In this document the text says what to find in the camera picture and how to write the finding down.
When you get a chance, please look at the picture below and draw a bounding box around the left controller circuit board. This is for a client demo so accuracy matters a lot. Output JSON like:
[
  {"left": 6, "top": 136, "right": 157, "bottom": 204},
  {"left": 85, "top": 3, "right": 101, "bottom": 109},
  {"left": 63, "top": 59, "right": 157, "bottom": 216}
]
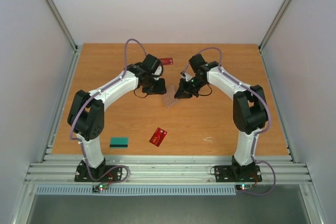
[{"left": 92, "top": 184, "right": 109, "bottom": 193}]

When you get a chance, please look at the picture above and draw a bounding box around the pink leather card holder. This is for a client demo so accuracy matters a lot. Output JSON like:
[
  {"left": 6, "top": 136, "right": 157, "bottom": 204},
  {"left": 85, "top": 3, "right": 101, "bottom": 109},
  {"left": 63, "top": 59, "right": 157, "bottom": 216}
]
[{"left": 163, "top": 84, "right": 178, "bottom": 109}]

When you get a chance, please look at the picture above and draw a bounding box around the right aluminium frame post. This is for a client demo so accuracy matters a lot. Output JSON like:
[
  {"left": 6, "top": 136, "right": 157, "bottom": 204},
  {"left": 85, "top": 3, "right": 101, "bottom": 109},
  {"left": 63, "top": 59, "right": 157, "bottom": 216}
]
[{"left": 258, "top": 0, "right": 292, "bottom": 53}]

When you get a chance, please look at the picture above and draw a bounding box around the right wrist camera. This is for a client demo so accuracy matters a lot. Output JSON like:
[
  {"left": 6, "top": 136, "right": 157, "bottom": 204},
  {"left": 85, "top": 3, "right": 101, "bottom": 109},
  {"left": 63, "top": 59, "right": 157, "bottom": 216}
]
[{"left": 180, "top": 71, "right": 193, "bottom": 82}]

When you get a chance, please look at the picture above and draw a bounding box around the grey slotted cable duct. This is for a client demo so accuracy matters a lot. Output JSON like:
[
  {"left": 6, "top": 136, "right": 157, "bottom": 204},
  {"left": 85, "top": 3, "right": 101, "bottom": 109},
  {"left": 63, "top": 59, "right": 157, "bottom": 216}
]
[{"left": 36, "top": 185, "right": 236, "bottom": 196}]

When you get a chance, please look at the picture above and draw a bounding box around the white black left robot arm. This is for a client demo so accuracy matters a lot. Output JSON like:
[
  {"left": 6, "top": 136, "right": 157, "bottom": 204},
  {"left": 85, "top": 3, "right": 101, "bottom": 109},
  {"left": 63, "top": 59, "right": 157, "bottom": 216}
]
[{"left": 67, "top": 54, "right": 166, "bottom": 181}]

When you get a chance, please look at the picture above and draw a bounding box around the aluminium front rail frame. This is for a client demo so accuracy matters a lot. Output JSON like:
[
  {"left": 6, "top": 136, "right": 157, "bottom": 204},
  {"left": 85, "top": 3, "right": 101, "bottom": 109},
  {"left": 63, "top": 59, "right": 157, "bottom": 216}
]
[{"left": 25, "top": 154, "right": 312, "bottom": 185}]

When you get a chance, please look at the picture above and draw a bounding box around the right controller circuit board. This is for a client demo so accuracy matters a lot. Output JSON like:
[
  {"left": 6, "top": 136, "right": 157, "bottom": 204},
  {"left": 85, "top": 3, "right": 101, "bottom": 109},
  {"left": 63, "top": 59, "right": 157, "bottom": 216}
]
[{"left": 236, "top": 184, "right": 255, "bottom": 191}]

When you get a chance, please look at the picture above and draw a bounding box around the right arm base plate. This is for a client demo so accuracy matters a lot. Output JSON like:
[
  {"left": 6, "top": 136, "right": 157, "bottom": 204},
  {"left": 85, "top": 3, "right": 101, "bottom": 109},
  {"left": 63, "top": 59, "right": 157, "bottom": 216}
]
[{"left": 213, "top": 156, "right": 262, "bottom": 183}]

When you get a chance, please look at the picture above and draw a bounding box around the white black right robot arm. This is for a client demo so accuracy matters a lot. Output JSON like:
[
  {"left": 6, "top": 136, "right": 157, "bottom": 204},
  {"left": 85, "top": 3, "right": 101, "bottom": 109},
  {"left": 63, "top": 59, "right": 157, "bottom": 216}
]
[{"left": 174, "top": 54, "right": 270, "bottom": 180}]

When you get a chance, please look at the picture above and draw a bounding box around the red vip card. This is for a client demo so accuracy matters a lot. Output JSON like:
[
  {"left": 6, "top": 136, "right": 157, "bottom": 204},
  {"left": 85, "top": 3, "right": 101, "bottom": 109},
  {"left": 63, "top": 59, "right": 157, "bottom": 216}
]
[
  {"left": 159, "top": 58, "right": 174, "bottom": 66},
  {"left": 149, "top": 127, "right": 167, "bottom": 147}
]

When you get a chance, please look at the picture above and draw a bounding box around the controller circuit board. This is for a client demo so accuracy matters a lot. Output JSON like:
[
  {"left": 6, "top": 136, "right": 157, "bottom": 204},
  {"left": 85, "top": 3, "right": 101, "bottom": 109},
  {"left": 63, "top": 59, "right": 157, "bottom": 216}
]
[
  {"left": 92, "top": 184, "right": 109, "bottom": 193},
  {"left": 236, "top": 184, "right": 255, "bottom": 191}
]

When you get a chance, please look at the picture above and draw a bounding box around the left aluminium frame post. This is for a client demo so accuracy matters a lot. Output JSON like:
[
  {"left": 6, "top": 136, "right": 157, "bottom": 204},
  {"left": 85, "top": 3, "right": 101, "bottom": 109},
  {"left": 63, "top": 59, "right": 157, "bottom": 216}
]
[{"left": 45, "top": 0, "right": 78, "bottom": 52}]

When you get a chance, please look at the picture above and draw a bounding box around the aluminium frame post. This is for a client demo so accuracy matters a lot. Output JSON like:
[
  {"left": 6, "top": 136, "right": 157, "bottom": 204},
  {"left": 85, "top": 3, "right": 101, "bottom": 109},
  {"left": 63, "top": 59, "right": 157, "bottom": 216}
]
[
  {"left": 45, "top": 0, "right": 78, "bottom": 52},
  {"left": 258, "top": 0, "right": 292, "bottom": 53}
]

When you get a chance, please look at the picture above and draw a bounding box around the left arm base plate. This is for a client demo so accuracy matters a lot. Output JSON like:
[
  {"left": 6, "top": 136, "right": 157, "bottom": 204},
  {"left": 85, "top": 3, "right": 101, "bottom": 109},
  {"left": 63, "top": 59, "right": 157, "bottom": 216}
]
[{"left": 74, "top": 159, "right": 123, "bottom": 183}]

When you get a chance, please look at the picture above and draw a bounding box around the teal card with black stripe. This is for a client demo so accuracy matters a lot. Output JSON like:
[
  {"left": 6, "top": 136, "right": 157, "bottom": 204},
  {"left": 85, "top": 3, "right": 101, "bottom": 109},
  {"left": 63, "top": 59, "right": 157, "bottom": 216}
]
[{"left": 109, "top": 137, "right": 129, "bottom": 148}]

